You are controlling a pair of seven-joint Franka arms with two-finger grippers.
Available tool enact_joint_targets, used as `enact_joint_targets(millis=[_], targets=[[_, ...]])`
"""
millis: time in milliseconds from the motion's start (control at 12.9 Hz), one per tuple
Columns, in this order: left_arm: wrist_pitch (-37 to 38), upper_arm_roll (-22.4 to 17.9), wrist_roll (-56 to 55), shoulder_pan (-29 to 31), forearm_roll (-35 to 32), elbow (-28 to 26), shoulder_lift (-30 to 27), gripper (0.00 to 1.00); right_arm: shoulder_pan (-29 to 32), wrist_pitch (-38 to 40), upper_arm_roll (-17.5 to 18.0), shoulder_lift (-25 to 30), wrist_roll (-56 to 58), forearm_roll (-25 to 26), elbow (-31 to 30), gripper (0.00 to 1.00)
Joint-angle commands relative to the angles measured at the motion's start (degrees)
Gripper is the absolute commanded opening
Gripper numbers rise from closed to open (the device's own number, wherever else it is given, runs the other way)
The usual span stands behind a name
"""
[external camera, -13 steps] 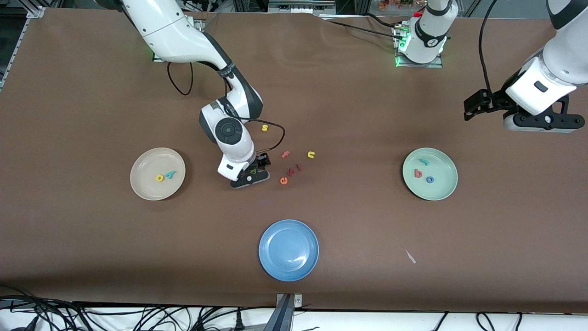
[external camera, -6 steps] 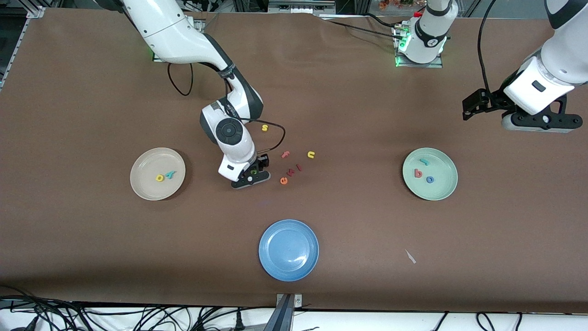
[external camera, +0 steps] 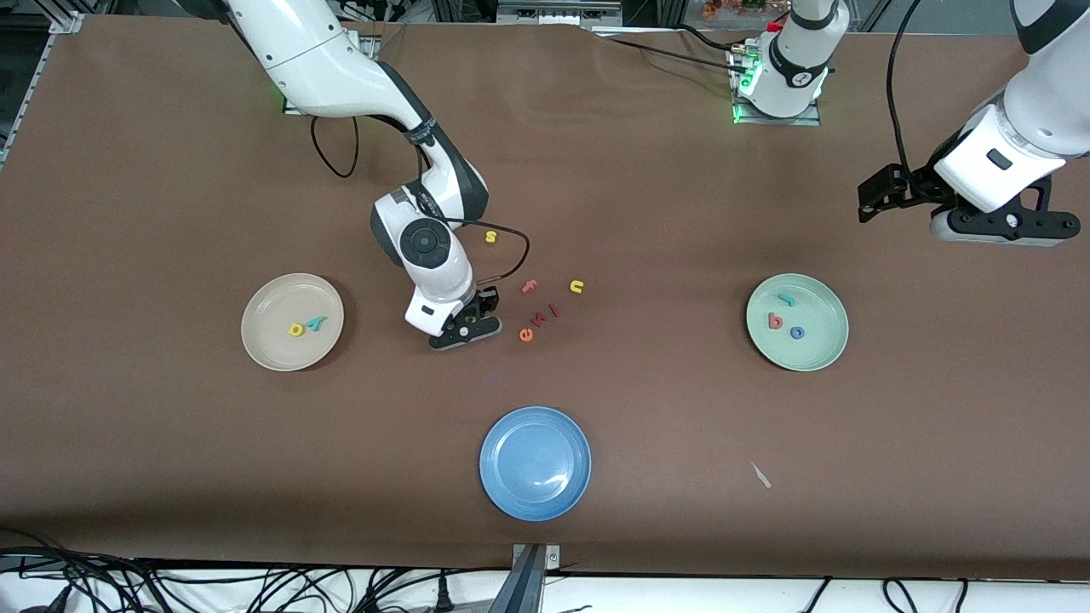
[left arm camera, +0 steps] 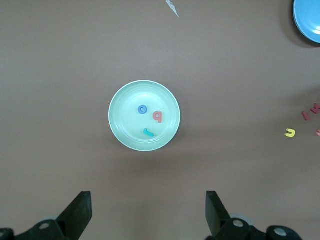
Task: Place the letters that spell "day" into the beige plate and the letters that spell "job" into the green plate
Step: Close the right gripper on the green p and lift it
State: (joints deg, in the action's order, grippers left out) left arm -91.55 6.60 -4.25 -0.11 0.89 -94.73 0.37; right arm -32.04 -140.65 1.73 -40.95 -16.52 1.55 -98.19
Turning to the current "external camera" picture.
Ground brown table cover sheet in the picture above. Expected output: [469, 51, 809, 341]
[0, 15, 1090, 581]

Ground green round plate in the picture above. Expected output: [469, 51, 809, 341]
[745, 272, 851, 373]

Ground blue round plate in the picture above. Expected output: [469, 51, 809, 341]
[479, 405, 593, 523]

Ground beige round plate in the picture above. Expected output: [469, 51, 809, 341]
[240, 272, 346, 373]

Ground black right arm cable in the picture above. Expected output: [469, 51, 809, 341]
[309, 111, 531, 287]

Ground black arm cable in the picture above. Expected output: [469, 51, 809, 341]
[886, 0, 926, 185]
[309, 111, 531, 287]

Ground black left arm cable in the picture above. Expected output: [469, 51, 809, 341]
[886, 0, 926, 185]

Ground black cable on table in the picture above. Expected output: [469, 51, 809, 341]
[606, 24, 754, 77]

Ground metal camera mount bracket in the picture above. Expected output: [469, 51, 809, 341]
[509, 542, 563, 613]

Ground metal frame rack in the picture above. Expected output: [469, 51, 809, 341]
[430, 0, 686, 37]

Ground looped black cable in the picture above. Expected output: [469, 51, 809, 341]
[881, 577, 920, 613]

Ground aluminium profile rail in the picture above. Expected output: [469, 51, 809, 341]
[0, 12, 87, 168]

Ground tangled black cables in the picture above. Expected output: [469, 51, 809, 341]
[0, 528, 512, 613]

